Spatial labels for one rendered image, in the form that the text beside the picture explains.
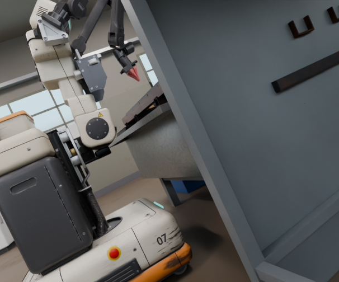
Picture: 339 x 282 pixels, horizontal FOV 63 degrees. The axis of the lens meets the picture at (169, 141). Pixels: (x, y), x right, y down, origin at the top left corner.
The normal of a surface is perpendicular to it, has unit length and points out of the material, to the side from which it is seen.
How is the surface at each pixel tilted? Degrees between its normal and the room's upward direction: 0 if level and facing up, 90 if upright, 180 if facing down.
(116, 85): 90
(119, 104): 90
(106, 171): 90
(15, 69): 90
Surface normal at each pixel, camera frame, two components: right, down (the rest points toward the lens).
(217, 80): 0.36, -0.13
